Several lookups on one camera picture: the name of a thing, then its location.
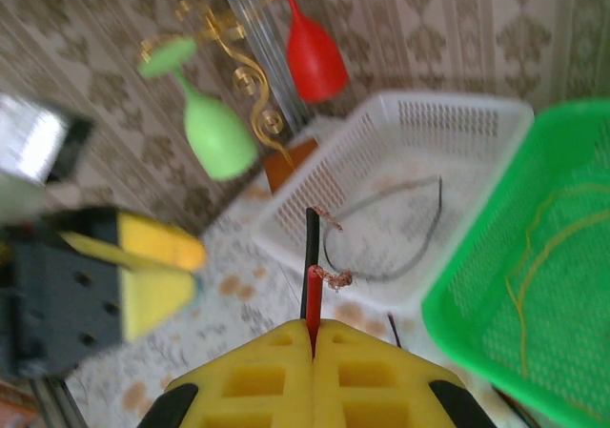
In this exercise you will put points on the green plastic wine glass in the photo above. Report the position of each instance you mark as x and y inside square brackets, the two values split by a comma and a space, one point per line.
[217, 137]

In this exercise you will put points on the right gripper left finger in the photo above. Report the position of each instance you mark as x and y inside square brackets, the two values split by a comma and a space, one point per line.
[248, 385]

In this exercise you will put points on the red plastic wine glass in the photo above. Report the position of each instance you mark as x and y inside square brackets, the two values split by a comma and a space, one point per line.
[314, 61]

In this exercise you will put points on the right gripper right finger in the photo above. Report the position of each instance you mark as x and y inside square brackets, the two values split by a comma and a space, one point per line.
[376, 390]

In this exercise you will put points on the white plastic basket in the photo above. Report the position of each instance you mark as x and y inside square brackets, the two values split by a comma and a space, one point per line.
[476, 161]

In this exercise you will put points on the green plastic basket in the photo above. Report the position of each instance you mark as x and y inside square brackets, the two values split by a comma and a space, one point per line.
[548, 280]

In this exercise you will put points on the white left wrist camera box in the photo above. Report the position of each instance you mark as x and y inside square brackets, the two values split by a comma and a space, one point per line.
[33, 137]

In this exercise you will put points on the aluminium table side rail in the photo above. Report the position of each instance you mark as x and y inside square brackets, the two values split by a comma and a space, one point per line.
[52, 404]

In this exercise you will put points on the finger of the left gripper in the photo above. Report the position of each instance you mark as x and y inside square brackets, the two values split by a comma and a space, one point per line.
[152, 299]
[157, 247]

